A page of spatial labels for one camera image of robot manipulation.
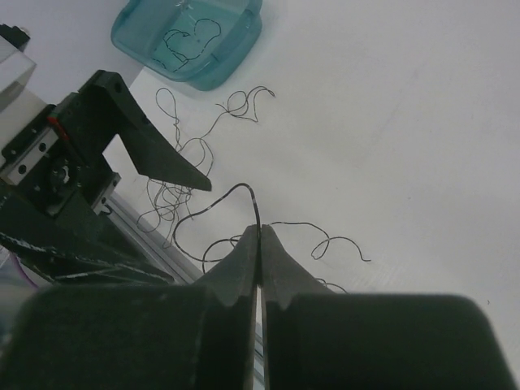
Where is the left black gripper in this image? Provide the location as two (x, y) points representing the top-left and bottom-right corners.
(1, 70), (212, 252)

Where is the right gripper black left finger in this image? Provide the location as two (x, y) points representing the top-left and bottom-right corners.
(197, 225), (259, 309)

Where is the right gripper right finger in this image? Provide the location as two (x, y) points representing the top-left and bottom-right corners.
(261, 225), (337, 313)

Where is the bundle of thin cables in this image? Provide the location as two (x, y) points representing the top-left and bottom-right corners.
(136, 84), (373, 293)

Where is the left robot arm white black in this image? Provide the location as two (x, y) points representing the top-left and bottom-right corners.
(1, 70), (211, 284)

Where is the teal translucent plastic bin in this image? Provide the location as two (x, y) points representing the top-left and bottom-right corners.
(110, 0), (262, 91)

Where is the black cable in teal bin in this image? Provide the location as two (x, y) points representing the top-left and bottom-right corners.
(152, 18), (223, 74)

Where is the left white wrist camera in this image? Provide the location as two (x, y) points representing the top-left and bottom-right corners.
(0, 24), (40, 115)

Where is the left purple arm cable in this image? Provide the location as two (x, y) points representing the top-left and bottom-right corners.
(10, 255), (37, 289)

